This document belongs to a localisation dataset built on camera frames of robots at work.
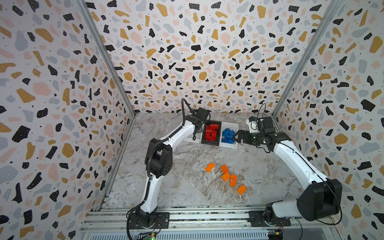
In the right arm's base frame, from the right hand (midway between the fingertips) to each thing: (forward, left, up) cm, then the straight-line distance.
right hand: (240, 134), depth 82 cm
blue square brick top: (+14, +1, -17) cm, 22 cm away
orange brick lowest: (-23, -1, -20) cm, 31 cm away
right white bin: (+20, 0, -17) cm, 26 cm away
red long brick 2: (+12, +13, -20) cm, 27 cm away
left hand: (+12, +24, -7) cm, 28 cm away
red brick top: (+19, +12, -16) cm, 28 cm away
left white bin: (+10, +23, -15) cm, 29 cm away
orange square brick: (-16, +7, -20) cm, 27 cm away
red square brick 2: (+15, +12, -18) cm, 27 cm away
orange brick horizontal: (-10, +16, -21) cm, 28 cm away
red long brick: (+16, +16, -18) cm, 29 cm away
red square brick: (+11, +17, -18) cm, 27 cm away
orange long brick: (-18, +3, -21) cm, 28 cm away
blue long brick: (+9, +5, -19) cm, 22 cm away
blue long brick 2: (+15, +4, -17) cm, 23 cm away
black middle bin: (+6, +11, -18) cm, 22 cm away
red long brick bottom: (+20, +17, -19) cm, 32 cm away
